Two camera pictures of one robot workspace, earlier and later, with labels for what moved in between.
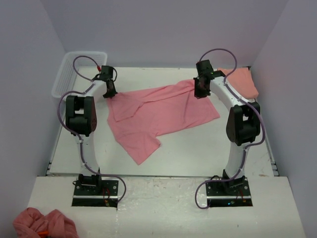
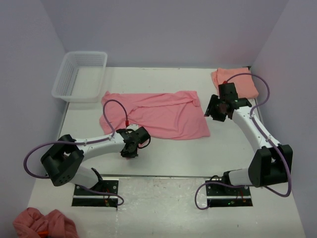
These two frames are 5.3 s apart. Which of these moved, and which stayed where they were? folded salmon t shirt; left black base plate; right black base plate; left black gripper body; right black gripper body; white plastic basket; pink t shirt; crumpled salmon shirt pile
Moved: right black gripper body; left black gripper body; pink t shirt
Stayed: white plastic basket; folded salmon t shirt; crumpled salmon shirt pile; right black base plate; left black base plate
